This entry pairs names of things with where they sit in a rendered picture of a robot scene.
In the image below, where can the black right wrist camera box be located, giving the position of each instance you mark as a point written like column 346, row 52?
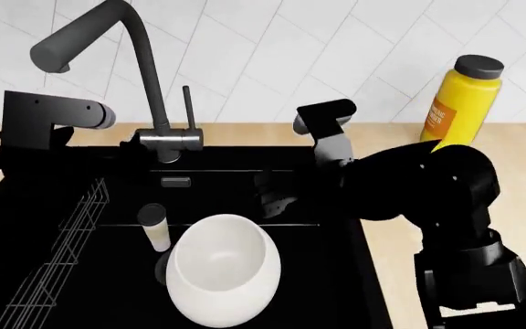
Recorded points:
column 324, row 114

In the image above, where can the white ceramic bowl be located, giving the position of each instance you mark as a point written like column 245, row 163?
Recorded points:
column 222, row 260

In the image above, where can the dark grey kitchen faucet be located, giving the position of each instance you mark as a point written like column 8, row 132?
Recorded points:
column 146, row 65

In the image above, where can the black kitchen sink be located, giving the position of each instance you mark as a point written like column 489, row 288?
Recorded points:
column 318, row 274

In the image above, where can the small cream bottle dark cap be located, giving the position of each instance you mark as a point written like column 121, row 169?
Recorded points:
column 157, row 229

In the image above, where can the round dark sink drain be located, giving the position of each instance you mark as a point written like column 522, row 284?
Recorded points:
column 160, row 269

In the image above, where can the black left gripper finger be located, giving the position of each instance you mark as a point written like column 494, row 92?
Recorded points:
column 130, row 145

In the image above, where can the yellow bottle with grey cap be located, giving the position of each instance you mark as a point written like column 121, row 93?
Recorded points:
column 461, row 103

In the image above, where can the grey right camera bracket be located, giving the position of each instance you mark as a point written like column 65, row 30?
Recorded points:
column 333, row 150

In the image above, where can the thin dark faucet lever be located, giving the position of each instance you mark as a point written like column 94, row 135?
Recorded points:
column 189, row 106

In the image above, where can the grey sink overflow plate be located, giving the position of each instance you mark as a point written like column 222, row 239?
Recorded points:
column 175, row 182

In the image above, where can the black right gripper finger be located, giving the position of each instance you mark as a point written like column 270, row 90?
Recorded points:
column 276, row 207
column 264, row 183

